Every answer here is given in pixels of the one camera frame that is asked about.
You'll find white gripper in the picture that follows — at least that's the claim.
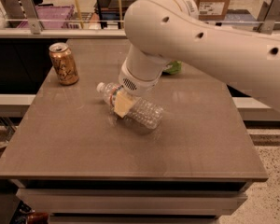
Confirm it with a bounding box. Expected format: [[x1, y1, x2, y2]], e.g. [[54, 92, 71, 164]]
[[114, 60, 161, 118]]

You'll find right metal rail bracket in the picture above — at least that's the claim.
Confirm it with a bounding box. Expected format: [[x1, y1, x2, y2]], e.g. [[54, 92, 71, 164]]
[[257, 0, 280, 36]]

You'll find metal rail bracket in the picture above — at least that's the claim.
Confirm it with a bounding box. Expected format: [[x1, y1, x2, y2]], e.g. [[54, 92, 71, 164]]
[[257, 0, 280, 36], [20, 0, 42, 35]]

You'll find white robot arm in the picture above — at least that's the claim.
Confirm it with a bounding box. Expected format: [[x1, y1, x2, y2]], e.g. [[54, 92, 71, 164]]
[[119, 0, 280, 112]]

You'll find gold soda can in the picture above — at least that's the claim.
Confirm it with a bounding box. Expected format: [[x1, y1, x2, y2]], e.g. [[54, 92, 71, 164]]
[[49, 42, 78, 85]]

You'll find green dang chips bag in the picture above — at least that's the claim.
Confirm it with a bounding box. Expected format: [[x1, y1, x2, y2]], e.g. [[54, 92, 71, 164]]
[[162, 61, 182, 75]]

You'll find cardboard box with label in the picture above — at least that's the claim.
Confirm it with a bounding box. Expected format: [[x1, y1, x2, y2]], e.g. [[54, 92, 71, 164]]
[[195, 0, 237, 21]]

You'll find left metal rail bracket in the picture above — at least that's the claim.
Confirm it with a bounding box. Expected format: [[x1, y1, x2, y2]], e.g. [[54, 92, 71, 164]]
[[20, 0, 42, 35]]

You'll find clear plastic water bottle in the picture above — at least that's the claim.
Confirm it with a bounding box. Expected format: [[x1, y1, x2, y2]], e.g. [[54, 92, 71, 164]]
[[96, 82, 163, 130]]

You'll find purple plastic crate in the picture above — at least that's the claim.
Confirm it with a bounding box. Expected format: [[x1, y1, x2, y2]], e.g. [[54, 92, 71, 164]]
[[16, 5, 77, 30]]

